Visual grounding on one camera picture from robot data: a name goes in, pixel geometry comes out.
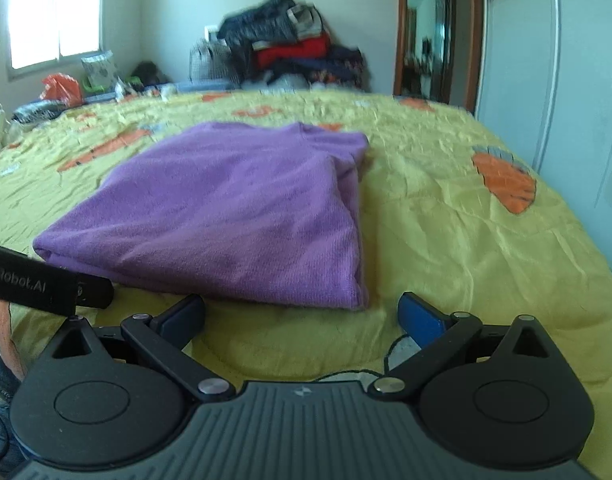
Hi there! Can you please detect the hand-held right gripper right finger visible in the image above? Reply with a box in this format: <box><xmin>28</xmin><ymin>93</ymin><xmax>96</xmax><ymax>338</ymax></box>
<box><xmin>368</xmin><ymin>291</ymin><xmax>567</xmax><ymax>404</ymax></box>

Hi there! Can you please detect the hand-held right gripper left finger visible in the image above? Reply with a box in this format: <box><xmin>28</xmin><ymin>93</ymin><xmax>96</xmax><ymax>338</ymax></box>
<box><xmin>45</xmin><ymin>294</ymin><xmax>237</xmax><ymax>404</ymax></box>

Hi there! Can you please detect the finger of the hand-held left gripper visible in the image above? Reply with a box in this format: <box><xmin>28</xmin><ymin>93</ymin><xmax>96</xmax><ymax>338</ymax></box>
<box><xmin>75</xmin><ymin>275</ymin><xmax>115</xmax><ymax>311</ymax></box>

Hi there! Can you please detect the purple sweater with red trim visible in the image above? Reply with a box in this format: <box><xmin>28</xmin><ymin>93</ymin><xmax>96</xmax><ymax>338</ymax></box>
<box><xmin>33</xmin><ymin>121</ymin><xmax>371</xmax><ymax>312</ymax></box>

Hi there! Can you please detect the pile of clothes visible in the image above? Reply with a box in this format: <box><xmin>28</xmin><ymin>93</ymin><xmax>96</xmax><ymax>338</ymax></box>
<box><xmin>217</xmin><ymin>0</ymin><xmax>371</xmax><ymax>92</ymax></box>

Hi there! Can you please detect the yellow carrot print blanket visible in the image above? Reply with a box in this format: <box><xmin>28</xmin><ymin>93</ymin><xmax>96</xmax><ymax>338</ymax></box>
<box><xmin>0</xmin><ymin>89</ymin><xmax>612</xmax><ymax>398</ymax></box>

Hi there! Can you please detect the dark striped cloth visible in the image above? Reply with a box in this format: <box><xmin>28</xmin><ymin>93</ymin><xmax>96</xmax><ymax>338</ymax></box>
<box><xmin>11</xmin><ymin>100</ymin><xmax>68</xmax><ymax>124</ymax></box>

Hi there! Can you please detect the orange plastic bag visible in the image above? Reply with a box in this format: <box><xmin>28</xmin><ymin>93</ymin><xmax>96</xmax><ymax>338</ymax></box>
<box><xmin>40</xmin><ymin>73</ymin><xmax>83</xmax><ymax>107</ymax></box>

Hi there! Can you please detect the floral pillow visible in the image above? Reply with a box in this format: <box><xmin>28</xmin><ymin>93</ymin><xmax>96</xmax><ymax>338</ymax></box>
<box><xmin>81</xmin><ymin>50</ymin><xmax>118</xmax><ymax>92</ymax></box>

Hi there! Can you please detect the black backpack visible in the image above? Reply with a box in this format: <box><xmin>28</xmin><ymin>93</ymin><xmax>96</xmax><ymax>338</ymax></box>
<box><xmin>131</xmin><ymin>61</ymin><xmax>170</xmax><ymax>85</ymax></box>

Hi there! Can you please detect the blue quilt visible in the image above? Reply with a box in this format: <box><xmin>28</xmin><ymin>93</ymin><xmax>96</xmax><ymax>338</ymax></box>
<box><xmin>171</xmin><ymin>79</ymin><xmax>228</xmax><ymax>92</ymax></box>

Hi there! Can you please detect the houndstooth bag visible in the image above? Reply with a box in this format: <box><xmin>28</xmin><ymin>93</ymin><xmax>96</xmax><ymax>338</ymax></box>
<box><xmin>188</xmin><ymin>37</ymin><xmax>243</xmax><ymax>87</ymax></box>

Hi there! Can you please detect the white wardrobe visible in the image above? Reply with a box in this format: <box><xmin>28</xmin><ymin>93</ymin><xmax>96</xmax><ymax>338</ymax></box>
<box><xmin>475</xmin><ymin>0</ymin><xmax>612</xmax><ymax>283</ymax></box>

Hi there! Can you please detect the window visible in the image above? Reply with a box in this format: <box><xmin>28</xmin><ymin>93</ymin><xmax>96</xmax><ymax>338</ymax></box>
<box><xmin>5</xmin><ymin>0</ymin><xmax>110</xmax><ymax>82</ymax></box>

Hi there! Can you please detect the wooden door frame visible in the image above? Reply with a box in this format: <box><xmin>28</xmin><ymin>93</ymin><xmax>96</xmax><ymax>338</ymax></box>
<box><xmin>393</xmin><ymin>0</ymin><xmax>486</xmax><ymax>112</ymax></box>

